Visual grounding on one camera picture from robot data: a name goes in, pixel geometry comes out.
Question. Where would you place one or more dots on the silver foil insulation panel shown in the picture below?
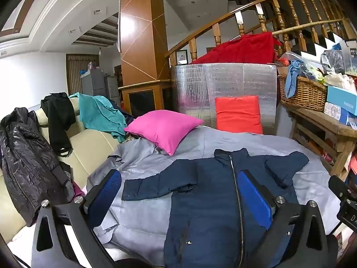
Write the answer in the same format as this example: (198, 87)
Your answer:
(223, 81)

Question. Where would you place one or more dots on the red blanket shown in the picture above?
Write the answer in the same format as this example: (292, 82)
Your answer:
(242, 48)

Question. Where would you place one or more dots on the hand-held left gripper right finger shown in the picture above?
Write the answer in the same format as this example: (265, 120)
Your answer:
(255, 198)

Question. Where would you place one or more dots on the navy blue zip jacket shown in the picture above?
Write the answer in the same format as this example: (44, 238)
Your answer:
(206, 201)

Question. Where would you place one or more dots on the short grey refrigerator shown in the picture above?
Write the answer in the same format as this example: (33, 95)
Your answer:
(112, 90)

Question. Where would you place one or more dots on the tall grey refrigerator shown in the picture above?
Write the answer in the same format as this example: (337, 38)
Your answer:
(92, 83)

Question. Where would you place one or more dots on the magenta cloth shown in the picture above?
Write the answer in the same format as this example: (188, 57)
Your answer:
(76, 191)

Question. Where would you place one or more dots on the black garment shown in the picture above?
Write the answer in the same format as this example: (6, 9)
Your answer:
(58, 120)

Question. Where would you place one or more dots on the grey plastic bag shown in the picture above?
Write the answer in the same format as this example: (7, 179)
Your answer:
(333, 61)

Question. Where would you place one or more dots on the white blue tissue pack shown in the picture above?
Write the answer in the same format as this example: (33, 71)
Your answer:
(336, 111)

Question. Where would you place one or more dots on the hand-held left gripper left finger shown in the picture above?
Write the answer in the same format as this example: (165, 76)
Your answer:
(104, 198)

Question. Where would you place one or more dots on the wooden glass-front cabinet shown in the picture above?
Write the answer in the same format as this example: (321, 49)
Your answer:
(145, 97)

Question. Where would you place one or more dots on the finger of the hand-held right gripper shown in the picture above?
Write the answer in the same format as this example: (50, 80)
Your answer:
(341, 188)

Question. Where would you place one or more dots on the wooden table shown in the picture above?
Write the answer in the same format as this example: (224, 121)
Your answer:
(320, 122)

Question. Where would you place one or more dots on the blue cloth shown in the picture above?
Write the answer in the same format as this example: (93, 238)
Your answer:
(294, 75)

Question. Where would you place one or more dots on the black shiny jacket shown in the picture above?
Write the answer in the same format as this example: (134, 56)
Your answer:
(25, 162)

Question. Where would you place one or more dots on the wicker basket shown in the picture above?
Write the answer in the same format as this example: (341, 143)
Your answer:
(306, 95)

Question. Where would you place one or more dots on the teal garment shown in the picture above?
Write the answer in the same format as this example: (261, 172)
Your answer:
(100, 114)

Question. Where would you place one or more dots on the black white stair steps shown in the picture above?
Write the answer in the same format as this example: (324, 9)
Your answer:
(320, 46)

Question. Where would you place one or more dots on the pink pillow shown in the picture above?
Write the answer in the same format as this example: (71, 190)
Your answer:
(164, 128)

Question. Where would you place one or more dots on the beige sofa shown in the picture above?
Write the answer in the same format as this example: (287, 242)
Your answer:
(92, 145)

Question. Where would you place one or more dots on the striped brown curtain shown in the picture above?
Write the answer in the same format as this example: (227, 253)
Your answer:
(75, 67)

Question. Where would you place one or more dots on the cream filled plastic bag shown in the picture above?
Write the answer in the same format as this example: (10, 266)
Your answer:
(339, 81)

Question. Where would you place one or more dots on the wooden pillar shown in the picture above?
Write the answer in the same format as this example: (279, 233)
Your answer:
(139, 33)

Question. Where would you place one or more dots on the orange-red pillow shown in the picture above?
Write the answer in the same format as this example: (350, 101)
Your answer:
(238, 114)

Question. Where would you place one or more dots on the light blue cardboard box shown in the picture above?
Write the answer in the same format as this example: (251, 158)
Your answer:
(341, 99)

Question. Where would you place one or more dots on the framed picture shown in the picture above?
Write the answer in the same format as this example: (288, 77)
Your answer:
(181, 56)

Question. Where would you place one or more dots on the grey blanket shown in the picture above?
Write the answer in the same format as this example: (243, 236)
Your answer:
(145, 162)

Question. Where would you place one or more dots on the clear plastic storage box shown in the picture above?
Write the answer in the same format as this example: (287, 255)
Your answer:
(350, 53)

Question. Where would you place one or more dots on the yellow-green item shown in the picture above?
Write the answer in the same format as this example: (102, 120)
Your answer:
(315, 74)

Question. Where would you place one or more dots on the wooden stair railing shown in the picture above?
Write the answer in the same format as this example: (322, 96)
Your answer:
(279, 14)

